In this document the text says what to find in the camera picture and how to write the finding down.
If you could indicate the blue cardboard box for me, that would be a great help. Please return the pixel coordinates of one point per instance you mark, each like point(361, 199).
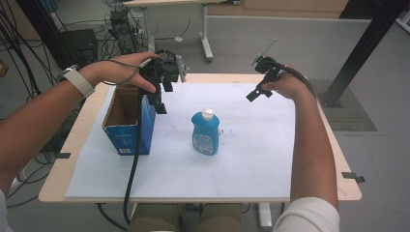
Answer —
point(129, 135)

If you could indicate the person's left hand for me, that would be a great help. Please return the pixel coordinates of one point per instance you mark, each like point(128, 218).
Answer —
point(109, 71)

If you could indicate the black metal post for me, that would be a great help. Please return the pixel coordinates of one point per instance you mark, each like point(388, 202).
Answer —
point(364, 48)

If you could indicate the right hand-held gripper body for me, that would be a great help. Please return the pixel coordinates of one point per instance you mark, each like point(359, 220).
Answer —
point(269, 67)

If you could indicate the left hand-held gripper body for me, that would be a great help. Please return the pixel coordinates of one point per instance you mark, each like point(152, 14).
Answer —
point(161, 69)

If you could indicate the grey floor mat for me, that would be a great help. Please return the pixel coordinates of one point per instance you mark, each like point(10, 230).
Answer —
point(351, 112)

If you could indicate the blue bottle with white cap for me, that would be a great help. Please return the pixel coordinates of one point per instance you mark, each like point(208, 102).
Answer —
point(205, 135)

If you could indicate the white table leg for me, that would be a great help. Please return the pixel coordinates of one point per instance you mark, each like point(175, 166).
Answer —
point(265, 216)

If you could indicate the black power unit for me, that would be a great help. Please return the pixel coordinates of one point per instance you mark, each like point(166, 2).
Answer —
point(122, 32)

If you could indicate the person's legs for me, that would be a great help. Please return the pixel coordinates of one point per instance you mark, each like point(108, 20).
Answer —
point(212, 219)

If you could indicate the white sleeve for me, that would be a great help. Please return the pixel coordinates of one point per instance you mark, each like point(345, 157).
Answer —
point(306, 216)

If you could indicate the black computer case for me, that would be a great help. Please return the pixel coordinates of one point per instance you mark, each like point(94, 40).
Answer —
point(80, 45)

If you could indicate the white-legged background desk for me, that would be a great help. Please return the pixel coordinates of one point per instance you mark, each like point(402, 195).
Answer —
point(206, 38)

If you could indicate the white table mat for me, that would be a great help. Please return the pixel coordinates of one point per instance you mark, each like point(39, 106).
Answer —
point(245, 161)

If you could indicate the black tape piece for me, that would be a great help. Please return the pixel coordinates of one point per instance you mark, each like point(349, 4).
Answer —
point(353, 176)
point(63, 155)

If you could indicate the white wrist watch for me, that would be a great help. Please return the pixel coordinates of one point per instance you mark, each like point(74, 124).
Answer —
point(77, 80)

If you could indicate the person's right hand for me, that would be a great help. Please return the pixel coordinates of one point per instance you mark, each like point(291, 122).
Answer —
point(290, 85)

